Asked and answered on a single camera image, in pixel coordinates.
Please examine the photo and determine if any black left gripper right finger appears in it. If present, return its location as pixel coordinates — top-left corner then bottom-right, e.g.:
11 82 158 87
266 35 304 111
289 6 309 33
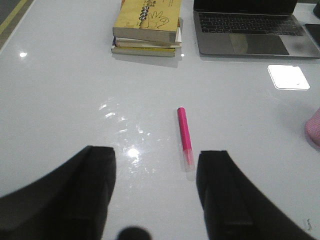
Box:
196 150 312 240

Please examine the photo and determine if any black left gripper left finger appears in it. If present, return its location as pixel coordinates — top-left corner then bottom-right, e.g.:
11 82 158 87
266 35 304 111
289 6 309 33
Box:
0 146 116 240

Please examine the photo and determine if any pink highlighter pen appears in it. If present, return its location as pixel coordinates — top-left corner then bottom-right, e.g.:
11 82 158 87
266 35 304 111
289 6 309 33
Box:
177 106 196 181

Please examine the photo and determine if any pink mesh pen holder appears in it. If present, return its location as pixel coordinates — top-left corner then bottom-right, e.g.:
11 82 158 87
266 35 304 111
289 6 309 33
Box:
304 109 320 147

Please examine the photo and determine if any bottom yellow book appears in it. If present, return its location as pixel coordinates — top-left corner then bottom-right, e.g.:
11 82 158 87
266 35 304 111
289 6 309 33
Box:
111 45 176 57

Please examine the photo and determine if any yellow book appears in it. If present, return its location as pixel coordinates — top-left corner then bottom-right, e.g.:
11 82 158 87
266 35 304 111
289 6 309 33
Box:
111 45 176 57
112 0 182 43

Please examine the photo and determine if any middle cream book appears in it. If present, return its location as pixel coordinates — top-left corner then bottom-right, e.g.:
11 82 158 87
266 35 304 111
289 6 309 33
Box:
113 18 182 49

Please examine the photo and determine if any grey open laptop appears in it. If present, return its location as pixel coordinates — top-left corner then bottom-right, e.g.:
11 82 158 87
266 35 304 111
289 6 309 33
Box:
193 0 320 59

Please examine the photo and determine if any black mouse pad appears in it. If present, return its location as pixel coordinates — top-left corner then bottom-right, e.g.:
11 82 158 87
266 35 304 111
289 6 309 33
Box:
305 23 320 46

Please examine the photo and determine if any top yellow book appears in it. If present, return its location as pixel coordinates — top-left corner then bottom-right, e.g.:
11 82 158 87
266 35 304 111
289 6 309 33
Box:
112 0 182 43

